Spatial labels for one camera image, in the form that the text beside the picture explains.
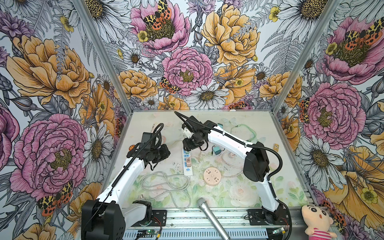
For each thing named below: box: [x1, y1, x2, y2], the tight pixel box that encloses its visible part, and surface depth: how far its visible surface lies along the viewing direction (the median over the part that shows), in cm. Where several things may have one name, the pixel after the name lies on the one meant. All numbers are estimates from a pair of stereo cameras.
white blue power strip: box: [182, 148, 193, 177], surface depth 90 cm
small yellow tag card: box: [273, 143, 280, 153], surface depth 101 cm
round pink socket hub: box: [203, 166, 222, 187], surface depth 87 cm
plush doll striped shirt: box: [301, 205, 338, 240], surface depth 69 cm
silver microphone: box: [196, 197, 231, 240], surface depth 74 cm
